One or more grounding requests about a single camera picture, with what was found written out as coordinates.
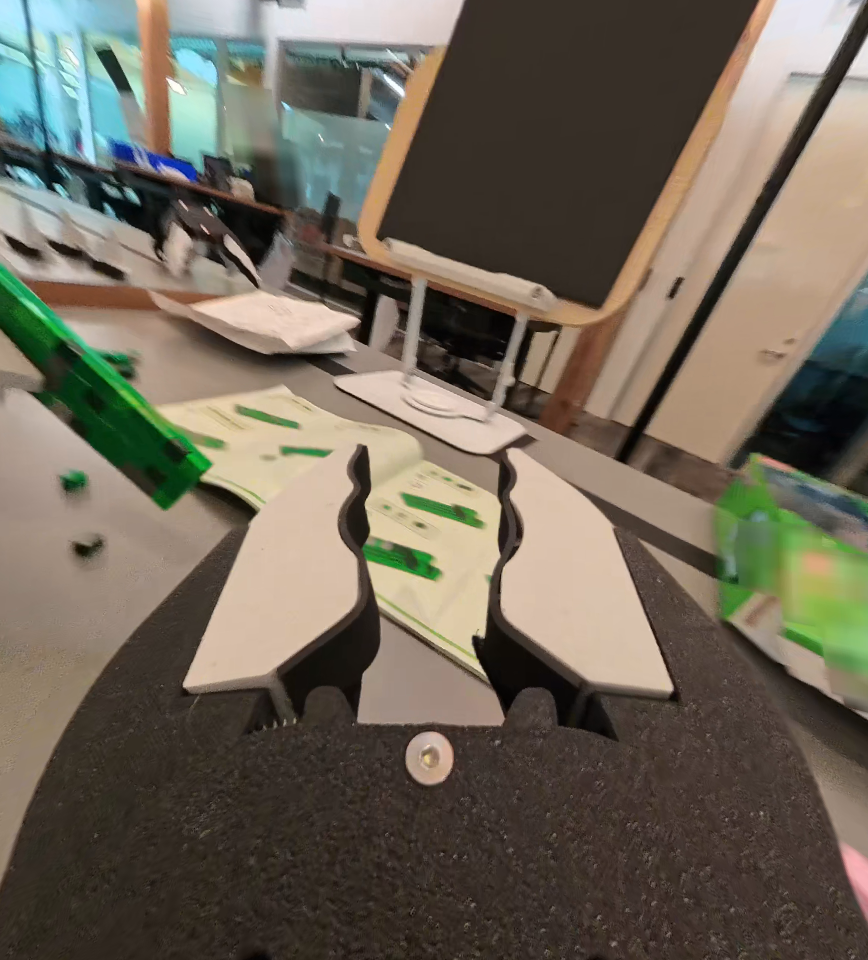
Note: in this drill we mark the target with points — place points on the black board with white stand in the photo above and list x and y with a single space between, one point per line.
554 150

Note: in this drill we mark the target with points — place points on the green toy box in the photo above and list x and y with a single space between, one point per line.
831 585

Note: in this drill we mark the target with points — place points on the white paper bag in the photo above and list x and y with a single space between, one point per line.
269 322

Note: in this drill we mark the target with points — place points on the black pole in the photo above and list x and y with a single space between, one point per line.
753 225

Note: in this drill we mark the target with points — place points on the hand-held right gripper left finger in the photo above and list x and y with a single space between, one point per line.
284 592

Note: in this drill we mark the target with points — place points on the white door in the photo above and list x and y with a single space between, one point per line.
816 262

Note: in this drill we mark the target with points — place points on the green brick plate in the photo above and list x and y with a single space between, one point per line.
104 405

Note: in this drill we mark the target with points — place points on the black and white object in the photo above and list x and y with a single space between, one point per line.
205 240

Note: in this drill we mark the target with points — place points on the grey desk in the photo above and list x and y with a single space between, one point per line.
29 712

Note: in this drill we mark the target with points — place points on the blue storage bin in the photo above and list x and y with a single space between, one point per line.
153 161

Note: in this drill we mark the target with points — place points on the small green brick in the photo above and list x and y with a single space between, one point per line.
74 480
120 364

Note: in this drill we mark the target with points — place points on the small dark teal brick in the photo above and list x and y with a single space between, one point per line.
89 545

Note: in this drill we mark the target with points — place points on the open instruction booklet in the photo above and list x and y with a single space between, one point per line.
434 540

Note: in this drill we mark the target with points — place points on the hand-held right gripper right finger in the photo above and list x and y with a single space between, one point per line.
576 600

